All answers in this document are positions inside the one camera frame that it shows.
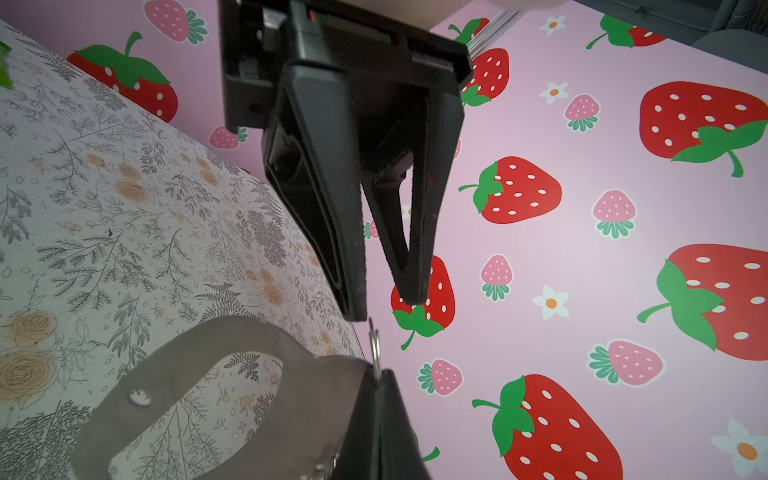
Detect green snack packet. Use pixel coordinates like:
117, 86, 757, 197
0, 42, 13, 89

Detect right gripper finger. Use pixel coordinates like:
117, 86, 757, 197
332, 368, 430, 480

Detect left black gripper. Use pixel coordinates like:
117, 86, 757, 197
218, 1, 473, 322

